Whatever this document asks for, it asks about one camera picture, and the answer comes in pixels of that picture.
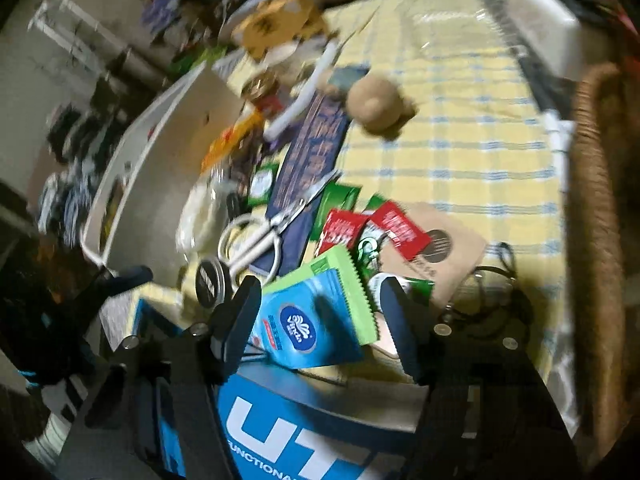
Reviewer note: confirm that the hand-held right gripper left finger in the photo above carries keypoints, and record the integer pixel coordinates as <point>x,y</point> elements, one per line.
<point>245,310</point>

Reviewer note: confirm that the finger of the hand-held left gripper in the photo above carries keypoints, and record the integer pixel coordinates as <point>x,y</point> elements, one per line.
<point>122,280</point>

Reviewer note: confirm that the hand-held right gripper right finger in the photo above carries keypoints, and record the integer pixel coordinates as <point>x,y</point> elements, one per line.
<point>405,330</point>

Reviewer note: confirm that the blue tissue pack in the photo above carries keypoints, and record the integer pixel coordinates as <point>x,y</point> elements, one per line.
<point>300,330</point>

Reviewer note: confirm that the white plastic bin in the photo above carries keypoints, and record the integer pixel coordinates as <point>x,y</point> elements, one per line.
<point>170,150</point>

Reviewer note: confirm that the round tin with black lid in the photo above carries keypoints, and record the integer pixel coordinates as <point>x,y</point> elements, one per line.
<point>210,282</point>

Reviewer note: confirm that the green packet with white label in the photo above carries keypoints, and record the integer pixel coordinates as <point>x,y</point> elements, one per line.
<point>417,285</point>
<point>262,182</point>

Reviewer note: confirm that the green tissue pack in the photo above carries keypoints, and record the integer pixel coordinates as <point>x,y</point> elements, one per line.
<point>350,280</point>

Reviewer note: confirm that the brown paper card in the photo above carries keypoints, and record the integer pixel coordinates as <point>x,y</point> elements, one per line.
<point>460,255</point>

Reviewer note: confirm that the clear plastic bag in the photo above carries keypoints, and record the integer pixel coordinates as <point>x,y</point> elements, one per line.
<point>200,215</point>

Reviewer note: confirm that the red sauce packet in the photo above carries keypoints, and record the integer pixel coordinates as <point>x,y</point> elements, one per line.
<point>400,227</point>
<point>340,227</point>

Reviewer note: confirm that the black eyeglasses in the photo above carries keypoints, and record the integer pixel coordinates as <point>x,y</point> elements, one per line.
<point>492,271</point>

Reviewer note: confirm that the blue box with white letters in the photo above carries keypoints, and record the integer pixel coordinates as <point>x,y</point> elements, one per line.
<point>300,435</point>

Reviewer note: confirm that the plain green packet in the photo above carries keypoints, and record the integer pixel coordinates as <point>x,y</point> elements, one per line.
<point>340,200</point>

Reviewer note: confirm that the orange snack packet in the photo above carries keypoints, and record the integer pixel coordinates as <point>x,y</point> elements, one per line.
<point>227,142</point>

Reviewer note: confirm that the navy blue pouch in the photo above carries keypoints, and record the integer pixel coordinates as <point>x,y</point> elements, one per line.
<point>310,150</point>

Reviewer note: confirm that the yellow plaid tablecloth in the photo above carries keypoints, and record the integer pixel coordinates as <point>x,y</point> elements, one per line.
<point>450,135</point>

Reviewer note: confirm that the white tube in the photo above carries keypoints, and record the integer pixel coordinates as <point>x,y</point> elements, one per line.
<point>300,100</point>

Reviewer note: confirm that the small jar with gold lid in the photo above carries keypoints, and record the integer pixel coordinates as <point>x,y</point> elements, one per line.
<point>260,86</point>

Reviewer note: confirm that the brown wicker basket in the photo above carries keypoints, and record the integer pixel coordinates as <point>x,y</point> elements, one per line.
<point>595,185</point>

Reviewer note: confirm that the white striped towel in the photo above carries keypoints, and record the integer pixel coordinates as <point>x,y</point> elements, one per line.
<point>556,135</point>

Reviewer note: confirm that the blue card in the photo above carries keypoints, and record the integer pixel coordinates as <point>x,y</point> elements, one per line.
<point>346,79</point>

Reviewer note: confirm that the white metal rack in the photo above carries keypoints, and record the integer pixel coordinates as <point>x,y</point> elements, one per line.
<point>75,17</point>

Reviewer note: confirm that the yellow tiger plush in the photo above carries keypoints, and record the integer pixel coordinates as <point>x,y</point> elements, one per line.
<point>272,25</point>

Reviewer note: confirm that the grey patterned cloth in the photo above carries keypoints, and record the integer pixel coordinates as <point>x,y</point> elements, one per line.
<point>530,65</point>

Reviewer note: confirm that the white rectangular box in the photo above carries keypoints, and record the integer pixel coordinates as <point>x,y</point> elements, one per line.
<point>540,25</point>

